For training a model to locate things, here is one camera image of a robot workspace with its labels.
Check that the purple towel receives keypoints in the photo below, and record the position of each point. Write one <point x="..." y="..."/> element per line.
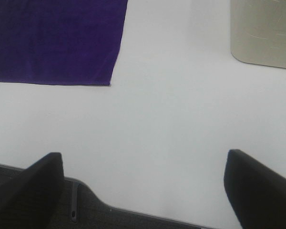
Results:
<point x="60" y="42"/>

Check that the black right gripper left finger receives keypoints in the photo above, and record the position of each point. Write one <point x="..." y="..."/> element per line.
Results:
<point x="28" y="201"/>

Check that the beige storage bin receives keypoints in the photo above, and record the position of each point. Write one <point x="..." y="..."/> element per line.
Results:
<point x="258" y="32"/>

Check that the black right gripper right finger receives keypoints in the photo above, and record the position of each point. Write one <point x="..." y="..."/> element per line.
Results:
<point x="256" y="193"/>

